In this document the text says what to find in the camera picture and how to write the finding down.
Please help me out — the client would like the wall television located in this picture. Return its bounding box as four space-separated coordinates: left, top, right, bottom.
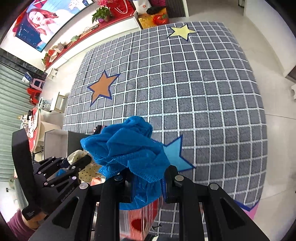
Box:
13 0 94 52

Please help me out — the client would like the white shopping bag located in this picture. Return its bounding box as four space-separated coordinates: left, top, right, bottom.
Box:
132 0 151 15

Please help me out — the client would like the blue white ceramic vase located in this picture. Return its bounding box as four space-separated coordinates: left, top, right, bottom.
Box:
38 97 51 112

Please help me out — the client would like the cream polka dot scrunchie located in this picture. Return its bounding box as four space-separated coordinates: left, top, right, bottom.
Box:
67 150 105 186

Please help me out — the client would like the red plastic stool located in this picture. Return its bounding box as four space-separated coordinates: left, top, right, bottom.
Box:
27 87 42 105

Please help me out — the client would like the red round table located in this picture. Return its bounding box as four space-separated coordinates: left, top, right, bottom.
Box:
21 106 63 153

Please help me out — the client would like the red white tv cabinet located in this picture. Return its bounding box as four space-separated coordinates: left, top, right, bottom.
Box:
45 11 141 72

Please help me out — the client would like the white storage box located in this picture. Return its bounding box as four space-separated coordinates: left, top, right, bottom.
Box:
44 130 88 159

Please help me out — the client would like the potted green plant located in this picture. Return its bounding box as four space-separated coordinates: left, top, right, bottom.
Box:
92 6 111 23

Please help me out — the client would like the pink plastic stool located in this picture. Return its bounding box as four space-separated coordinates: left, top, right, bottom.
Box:
30 78 45 91

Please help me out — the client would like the grey checked star rug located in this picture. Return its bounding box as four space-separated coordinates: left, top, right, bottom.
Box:
62 21 269 241

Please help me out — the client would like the red yellow gift box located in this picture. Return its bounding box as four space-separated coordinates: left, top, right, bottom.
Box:
138 8 170 29

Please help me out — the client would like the small white wooden stool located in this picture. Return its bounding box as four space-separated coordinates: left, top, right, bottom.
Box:
50 92 68 113

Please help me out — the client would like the red gift bag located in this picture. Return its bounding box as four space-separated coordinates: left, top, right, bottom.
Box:
107 0 134 17

